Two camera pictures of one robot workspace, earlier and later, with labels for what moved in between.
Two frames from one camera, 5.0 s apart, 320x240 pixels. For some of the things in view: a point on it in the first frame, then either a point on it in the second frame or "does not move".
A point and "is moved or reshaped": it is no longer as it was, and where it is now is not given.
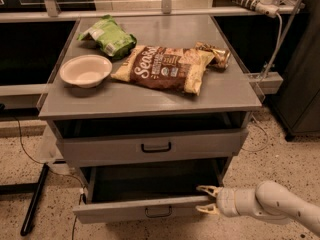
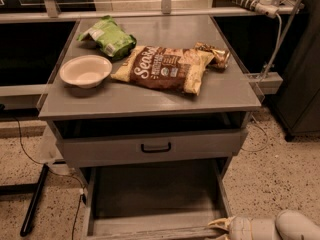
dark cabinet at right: [297, 103] does not move
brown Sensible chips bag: [184, 70] does not move
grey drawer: [130, 190] is moved or reshaped
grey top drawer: [84, 142] does not move
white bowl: [85, 71] does not move
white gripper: [226, 201] -> [240, 228]
